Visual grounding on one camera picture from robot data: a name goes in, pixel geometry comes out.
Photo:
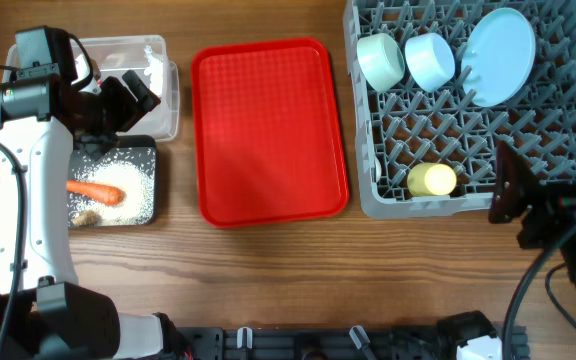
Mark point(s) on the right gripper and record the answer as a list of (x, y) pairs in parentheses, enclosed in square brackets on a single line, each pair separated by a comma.
[(526, 201)]

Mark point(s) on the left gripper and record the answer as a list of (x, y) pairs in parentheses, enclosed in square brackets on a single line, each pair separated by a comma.
[(128, 110)]

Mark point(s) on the white tissue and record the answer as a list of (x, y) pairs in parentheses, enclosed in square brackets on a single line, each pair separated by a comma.
[(155, 70)]

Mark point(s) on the white rice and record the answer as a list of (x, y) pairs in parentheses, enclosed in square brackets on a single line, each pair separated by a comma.
[(133, 180)]

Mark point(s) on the orange carrot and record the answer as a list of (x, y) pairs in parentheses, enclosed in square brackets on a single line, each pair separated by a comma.
[(105, 194)]

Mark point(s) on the yellow plastic cup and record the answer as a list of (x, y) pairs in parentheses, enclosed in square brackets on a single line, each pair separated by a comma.
[(431, 179)]

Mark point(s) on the brown food scrap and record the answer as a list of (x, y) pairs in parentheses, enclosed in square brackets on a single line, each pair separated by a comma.
[(86, 218)]

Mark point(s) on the light blue plate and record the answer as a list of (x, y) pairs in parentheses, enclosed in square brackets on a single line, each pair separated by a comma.
[(500, 53)]

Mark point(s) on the white plastic spoon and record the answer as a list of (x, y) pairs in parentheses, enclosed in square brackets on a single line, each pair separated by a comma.
[(378, 170)]

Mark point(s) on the light blue bowl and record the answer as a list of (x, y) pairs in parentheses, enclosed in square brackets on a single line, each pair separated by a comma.
[(430, 61)]

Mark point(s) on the mint green bowl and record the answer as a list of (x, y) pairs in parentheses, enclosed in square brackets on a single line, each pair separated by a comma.
[(381, 61)]

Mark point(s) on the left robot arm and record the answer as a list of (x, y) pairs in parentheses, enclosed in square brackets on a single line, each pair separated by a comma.
[(46, 112)]

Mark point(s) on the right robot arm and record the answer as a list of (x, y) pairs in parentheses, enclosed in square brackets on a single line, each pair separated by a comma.
[(565, 244)]

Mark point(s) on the black waste tray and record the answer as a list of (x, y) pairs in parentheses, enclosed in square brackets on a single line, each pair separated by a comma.
[(138, 155)]

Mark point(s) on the grey dishwasher rack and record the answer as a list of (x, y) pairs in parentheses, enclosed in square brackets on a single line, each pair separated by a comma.
[(406, 126)]

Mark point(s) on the clear plastic bin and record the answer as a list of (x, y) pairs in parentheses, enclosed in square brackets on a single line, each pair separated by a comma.
[(113, 56)]

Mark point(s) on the red serving tray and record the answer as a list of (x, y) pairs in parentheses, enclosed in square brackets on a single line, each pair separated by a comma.
[(268, 142)]

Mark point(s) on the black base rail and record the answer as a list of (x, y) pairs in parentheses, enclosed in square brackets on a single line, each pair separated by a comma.
[(355, 343)]

